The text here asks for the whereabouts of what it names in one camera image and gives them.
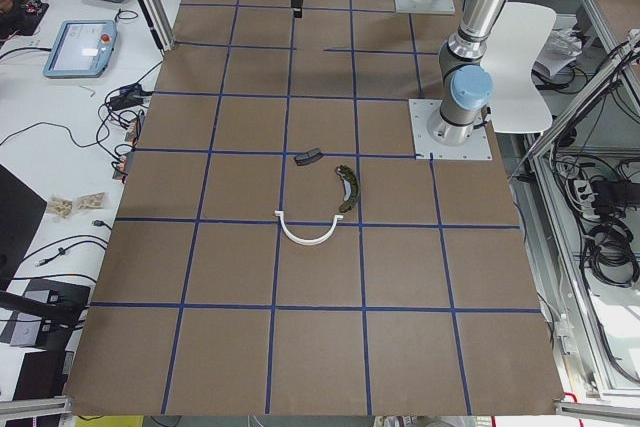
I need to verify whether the dark grey brake pad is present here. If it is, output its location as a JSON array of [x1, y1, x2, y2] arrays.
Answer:
[[294, 148, 324, 167]]

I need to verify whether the olive green brake shoe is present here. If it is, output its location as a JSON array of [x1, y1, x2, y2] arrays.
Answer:
[[335, 164, 361, 214]]

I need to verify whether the near blue teach pendant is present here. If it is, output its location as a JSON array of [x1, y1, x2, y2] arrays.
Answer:
[[43, 20, 118, 78]]

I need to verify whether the white plastic chair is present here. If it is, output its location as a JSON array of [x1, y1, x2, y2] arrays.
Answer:
[[481, 2, 556, 134]]

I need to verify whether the white curved plastic bracket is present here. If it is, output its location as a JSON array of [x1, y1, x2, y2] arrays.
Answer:
[[273, 210, 347, 247]]

